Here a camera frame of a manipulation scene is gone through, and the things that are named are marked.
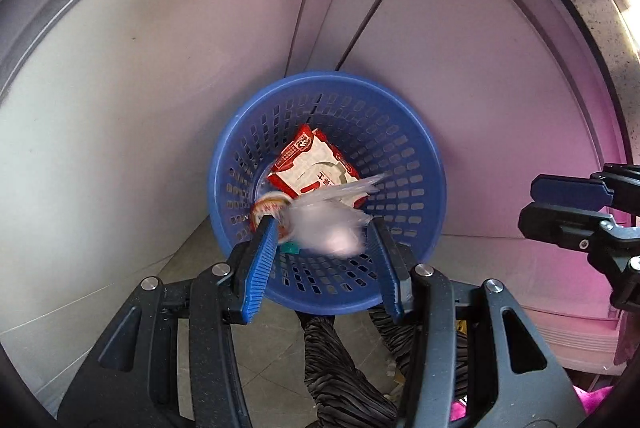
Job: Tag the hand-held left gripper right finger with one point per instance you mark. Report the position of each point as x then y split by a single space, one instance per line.
387 268

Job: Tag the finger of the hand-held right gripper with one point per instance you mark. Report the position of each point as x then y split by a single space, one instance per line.
565 192
555 223

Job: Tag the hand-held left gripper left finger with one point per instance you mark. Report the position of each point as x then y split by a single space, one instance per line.
257 268

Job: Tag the red and white cup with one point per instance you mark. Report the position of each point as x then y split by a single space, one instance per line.
267 208

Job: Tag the clear plastic bag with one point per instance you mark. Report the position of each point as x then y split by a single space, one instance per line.
325 228

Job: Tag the white red-print wrapper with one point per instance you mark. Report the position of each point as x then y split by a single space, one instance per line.
310 163

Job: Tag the blue plastic basket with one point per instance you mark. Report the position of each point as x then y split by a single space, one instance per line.
390 148

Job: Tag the dark striped pants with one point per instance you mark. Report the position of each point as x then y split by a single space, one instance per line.
330 368

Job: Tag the pink fuzzy garment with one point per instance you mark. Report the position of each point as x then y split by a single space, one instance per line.
595 408

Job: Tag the white cabinet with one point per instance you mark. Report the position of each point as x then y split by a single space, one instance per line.
150 58

